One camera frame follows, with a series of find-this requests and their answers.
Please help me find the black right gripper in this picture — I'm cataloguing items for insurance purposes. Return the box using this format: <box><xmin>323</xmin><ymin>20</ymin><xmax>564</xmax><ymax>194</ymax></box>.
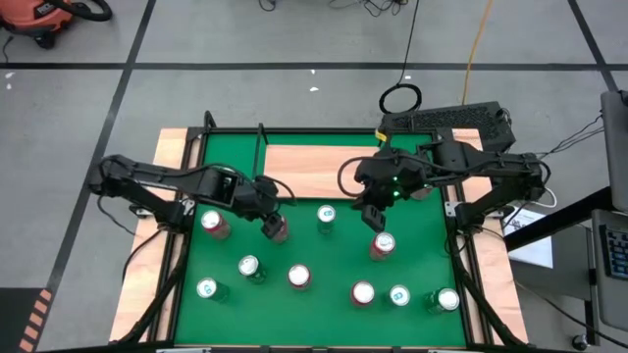
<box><xmin>353</xmin><ymin>146</ymin><xmax>431</xmax><ymax>235</ymax></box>

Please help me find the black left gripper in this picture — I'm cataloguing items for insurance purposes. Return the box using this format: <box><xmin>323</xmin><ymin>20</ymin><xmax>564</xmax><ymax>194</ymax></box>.
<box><xmin>234</xmin><ymin>175</ymin><xmax>294</xmax><ymax>240</ymax></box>

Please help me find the green Sprite can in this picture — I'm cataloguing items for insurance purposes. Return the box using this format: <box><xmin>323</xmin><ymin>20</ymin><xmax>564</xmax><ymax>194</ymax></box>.
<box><xmin>424</xmin><ymin>286</ymin><xmax>461</xmax><ymax>315</ymax></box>
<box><xmin>237</xmin><ymin>253</ymin><xmax>269</xmax><ymax>286</ymax></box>

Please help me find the green table mat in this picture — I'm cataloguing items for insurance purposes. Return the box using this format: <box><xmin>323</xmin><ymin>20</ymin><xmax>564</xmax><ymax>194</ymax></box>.
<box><xmin>174</xmin><ymin>131</ymin><xmax>467</xmax><ymax>348</ymax></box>

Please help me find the white paper sheet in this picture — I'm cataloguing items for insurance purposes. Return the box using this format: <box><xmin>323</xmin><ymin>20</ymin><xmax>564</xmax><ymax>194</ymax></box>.
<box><xmin>502</xmin><ymin>205</ymin><xmax>554</xmax><ymax>270</ymax></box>

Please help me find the black desk bar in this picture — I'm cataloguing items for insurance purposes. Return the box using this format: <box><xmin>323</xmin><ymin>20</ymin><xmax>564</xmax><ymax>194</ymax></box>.
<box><xmin>503</xmin><ymin>185</ymin><xmax>614</xmax><ymax>252</ymax></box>

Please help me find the black keyboard with blue keys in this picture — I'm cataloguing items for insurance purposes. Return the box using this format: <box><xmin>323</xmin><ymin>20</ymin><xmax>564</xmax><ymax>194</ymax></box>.
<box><xmin>602</xmin><ymin>224</ymin><xmax>628</xmax><ymax>281</ymax></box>

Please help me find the grey workstation console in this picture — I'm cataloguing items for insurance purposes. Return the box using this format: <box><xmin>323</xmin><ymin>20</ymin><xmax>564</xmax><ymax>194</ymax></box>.
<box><xmin>590</xmin><ymin>209</ymin><xmax>628</xmax><ymax>333</ymax></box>

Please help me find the grey monitor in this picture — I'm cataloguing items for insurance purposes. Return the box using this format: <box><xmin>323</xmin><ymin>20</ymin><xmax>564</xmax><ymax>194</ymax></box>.
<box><xmin>601</xmin><ymin>89</ymin><xmax>628</xmax><ymax>215</ymax></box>

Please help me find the black mat with orange stripes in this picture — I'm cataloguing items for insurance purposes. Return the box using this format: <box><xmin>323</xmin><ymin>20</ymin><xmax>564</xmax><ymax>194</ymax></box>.
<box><xmin>0</xmin><ymin>286</ymin><xmax>54</xmax><ymax>353</ymax></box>

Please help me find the orange shop vacuum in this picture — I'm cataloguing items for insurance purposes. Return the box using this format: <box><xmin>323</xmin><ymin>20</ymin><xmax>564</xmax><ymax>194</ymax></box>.
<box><xmin>0</xmin><ymin>0</ymin><xmax>75</xmax><ymax>50</ymax></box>

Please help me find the wooden shelf with black frame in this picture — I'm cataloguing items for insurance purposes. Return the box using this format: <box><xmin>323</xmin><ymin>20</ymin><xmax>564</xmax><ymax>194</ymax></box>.
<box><xmin>251</xmin><ymin>122</ymin><xmax>395</xmax><ymax>203</ymax></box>

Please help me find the black metal table frame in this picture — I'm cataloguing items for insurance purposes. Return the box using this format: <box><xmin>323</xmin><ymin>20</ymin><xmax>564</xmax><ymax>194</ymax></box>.
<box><xmin>110</xmin><ymin>110</ymin><xmax>530</xmax><ymax>353</ymax></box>

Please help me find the yellow hanging cable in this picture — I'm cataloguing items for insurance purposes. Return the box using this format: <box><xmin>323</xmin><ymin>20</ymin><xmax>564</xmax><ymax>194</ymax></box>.
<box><xmin>460</xmin><ymin>0</ymin><xmax>496</xmax><ymax>107</ymax></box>

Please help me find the black floor cable bundle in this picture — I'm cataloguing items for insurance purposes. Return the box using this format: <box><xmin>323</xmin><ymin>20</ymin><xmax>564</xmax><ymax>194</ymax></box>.
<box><xmin>328</xmin><ymin>0</ymin><xmax>411</xmax><ymax>19</ymax></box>

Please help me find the black vacuum hose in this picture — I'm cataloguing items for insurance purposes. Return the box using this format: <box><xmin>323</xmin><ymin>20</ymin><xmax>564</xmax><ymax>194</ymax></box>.
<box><xmin>48</xmin><ymin>0</ymin><xmax>114</xmax><ymax>24</ymax></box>

